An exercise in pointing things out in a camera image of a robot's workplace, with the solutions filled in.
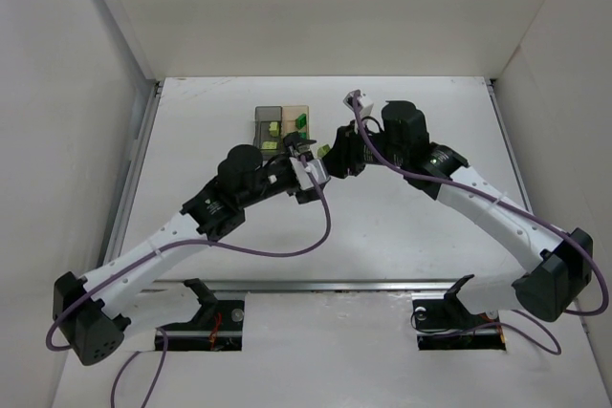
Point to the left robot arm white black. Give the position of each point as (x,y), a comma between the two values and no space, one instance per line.
(97,311)

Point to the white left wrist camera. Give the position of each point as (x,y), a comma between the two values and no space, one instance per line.
(309,173)

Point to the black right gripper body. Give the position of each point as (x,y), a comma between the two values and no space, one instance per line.
(344,155)

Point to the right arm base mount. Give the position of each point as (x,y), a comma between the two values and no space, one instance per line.
(442,323)

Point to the amber plastic container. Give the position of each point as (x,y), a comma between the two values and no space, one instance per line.
(295,118)

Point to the front aluminium rail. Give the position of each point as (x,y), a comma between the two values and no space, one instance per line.
(337,286)

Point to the light green sloped lego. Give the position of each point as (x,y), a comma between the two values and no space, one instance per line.
(269,145)

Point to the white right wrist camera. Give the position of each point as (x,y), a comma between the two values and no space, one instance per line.
(360,101)

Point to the aluminium frame rail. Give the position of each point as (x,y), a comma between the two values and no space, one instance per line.
(139,131)

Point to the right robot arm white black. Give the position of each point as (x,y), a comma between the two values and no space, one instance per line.
(555,266)

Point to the smoky grey plastic container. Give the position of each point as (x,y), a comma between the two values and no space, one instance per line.
(263,116)

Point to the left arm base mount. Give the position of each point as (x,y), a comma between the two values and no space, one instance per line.
(217,326)

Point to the light green lego stack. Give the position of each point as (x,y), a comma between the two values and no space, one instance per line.
(323,151)

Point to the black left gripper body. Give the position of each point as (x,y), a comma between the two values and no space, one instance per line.
(282,162)

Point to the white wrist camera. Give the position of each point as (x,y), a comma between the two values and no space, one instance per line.
(360,101)
(309,173)

